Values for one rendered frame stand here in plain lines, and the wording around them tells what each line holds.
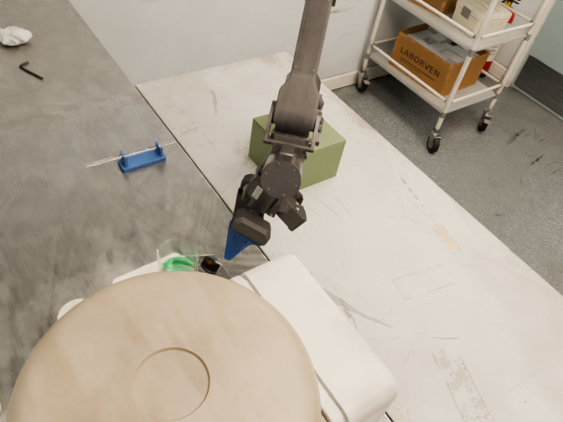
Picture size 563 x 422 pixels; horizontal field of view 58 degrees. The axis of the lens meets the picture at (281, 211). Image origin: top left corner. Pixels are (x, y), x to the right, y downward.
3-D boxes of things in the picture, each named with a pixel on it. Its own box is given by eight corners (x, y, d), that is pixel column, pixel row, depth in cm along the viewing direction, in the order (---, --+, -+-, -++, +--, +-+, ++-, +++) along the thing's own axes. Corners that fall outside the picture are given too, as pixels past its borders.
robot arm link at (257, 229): (255, 186, 72) (292, 206, 73) (263, 144, 89) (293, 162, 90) (228, 229, 75) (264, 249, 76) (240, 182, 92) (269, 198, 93)
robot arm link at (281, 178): (273, 97, 78) (265, 115, 67) (325, 108, 78) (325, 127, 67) (260, 166, 83) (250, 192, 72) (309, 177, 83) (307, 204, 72)
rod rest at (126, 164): (160, 151, 115) (159, 138, 113) (167, 160, 114) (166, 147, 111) (117, 163, 111) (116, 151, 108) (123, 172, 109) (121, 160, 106)
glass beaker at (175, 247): (157, 271, 83) (155, 239, 77) (197, 270, 84) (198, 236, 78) (157, 309, 78) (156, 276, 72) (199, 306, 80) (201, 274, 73)
